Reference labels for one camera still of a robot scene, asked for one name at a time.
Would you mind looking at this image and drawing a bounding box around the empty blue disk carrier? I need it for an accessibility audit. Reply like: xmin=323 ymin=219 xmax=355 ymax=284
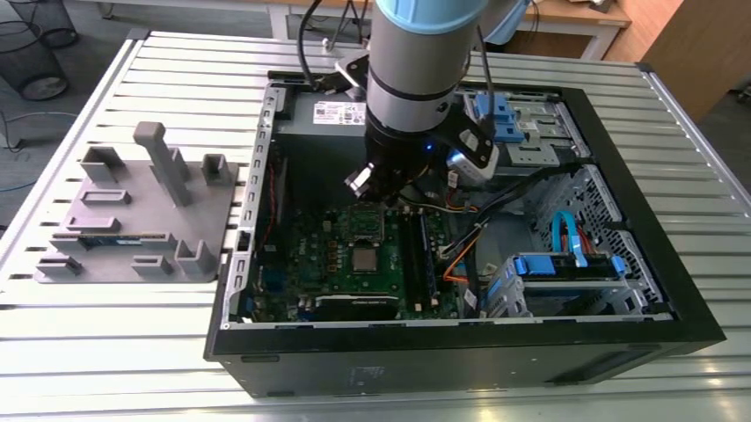
xmin=474 ymin=94 xmax=527 ymax=144

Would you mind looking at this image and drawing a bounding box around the tall grey metal drive cage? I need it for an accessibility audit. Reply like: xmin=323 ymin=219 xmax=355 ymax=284
xmin=460 ymin=91 xmax=592 ymax=193

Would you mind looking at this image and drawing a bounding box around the black camera cable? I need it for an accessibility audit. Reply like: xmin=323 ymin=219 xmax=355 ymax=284
xmin=475 ymin=25 xmax=495 ymax=129
xmin=298 ymin=0 xmax=326 ymax=85

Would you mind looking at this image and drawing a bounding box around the silver CPU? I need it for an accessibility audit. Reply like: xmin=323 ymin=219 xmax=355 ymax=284
xmin=351 ymin=249 xmax=383 ymax=270

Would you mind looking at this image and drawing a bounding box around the black graphics card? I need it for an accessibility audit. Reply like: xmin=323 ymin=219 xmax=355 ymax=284
xmin=314 ymin=293 xmax=404 ymax=321

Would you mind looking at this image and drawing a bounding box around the hard disk in blue carrier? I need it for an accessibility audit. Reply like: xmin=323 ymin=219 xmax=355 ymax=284
xmin=512 ymin=253 xmax=624 ymax=281

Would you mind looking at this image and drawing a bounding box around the black PC case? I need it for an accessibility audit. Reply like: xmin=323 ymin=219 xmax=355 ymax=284
xmin=202 ymin=69 xmax=727 ymax=400

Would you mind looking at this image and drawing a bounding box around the grey power supply unit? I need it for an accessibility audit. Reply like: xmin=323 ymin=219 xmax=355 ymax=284
xmin=274 ymin=91 xmax=372 ymax=194

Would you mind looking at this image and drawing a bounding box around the black RAM slot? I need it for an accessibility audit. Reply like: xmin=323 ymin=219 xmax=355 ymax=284
xmin=416 ymin=209 xmax=443 ymax=309
xmin=398 ymin=208 xmax=424 ymax=311

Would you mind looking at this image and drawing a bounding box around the grey parts rack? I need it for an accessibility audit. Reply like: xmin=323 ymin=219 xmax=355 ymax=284
xmin=32 ymin=121 xmax=242 ymax=285

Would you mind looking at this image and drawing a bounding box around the green motherboard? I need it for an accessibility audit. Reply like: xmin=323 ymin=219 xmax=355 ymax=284
xmin=248 ymin=200 xmax=468 ymax=324

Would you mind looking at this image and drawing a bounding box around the CPU socket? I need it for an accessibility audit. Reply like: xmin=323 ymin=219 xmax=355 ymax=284
xmin=348 ymin=243 xmax=395 ymax=277

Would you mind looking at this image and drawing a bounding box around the low grey metal disk bay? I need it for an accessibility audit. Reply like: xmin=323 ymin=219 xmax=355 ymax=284
xmin=484 ymin=251 xmax=668 ymax=318

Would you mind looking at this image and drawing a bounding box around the white desk frame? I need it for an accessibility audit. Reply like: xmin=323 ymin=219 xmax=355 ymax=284
xmin=75 ymin=0 xmax=376 ymax=40

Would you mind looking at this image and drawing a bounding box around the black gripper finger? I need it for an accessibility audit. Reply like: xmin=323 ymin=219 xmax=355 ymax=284
xmin=343 ymin=162 xmax=388 ymax=206
xmin=384 ymin=175 xmax=422 ymax=207

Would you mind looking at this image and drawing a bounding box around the metal socket cover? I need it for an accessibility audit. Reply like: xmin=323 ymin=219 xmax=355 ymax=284
xmin=346 ymin=204 xmax=386 ymax=243

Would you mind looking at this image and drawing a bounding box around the black wire mesh bin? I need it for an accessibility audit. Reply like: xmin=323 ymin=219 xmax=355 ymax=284
xmin=33 ymin=0 xmax=81 ymax=49
xmin=0 ymin=19 xmax=69 ymax=101

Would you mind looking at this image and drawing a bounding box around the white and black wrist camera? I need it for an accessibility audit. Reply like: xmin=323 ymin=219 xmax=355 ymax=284
xmin=444 ymin=127 xmax=502 ymax=184

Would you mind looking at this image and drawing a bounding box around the RAM stick with blue label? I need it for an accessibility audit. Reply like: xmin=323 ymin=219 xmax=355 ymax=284
xmin=52 ymin=231 xmax=164 ymax=248

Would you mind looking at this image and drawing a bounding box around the wooden desk with white frame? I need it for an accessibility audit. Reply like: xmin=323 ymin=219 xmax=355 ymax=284
xmin=515 ymin=0 xmax=634 ymax=62

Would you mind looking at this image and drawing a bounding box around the black wire bundle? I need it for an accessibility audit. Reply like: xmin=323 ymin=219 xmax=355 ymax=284
xmin=436 ymin=162 xmax=588 ymax=260

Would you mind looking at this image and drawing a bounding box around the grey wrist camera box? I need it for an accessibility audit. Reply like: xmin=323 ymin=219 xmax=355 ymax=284
xmin=332 ymin=50 xmax=372 ymax=103

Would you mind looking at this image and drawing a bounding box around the brown wooden cabinet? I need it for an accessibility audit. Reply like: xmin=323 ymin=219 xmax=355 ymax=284
xmin=603 ymin=0 xmax=751 ymax=127

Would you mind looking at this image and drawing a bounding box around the orange wire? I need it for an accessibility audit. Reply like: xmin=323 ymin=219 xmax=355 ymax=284
xmin=442 ymin=236 xmax=480 ymax=285

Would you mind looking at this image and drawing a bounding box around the blue flat wire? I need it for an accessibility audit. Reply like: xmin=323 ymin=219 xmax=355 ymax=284
xmin=551 ymin=210 xmax=590 ymax=268

